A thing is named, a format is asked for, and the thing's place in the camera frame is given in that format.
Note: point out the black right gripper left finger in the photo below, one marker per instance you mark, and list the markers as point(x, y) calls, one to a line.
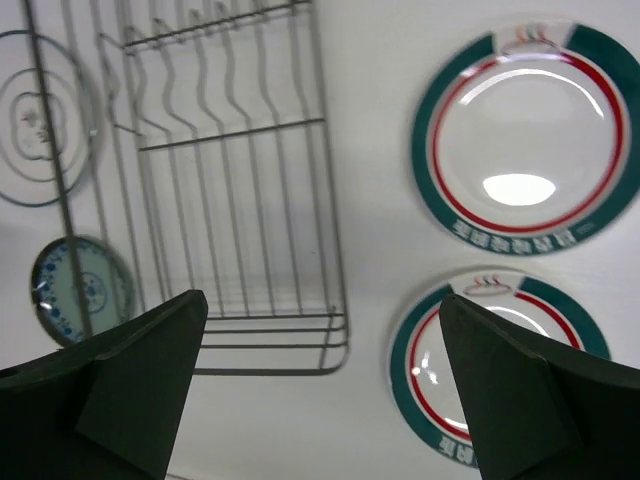
point(108, 407)

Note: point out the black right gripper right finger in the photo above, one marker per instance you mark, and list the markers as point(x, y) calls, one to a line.
point(537, 408)

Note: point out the green red rimmed plate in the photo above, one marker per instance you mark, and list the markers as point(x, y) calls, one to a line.
point(420, 377)
point(526, 142)

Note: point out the blue floral green plate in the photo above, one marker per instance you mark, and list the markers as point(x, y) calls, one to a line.
point(108, 289)

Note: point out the white plate with teal rim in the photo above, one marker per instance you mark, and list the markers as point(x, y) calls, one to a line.
point(27, 168)

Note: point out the grey wire dish rack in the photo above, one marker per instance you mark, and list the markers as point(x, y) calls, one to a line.
point(214, 171)

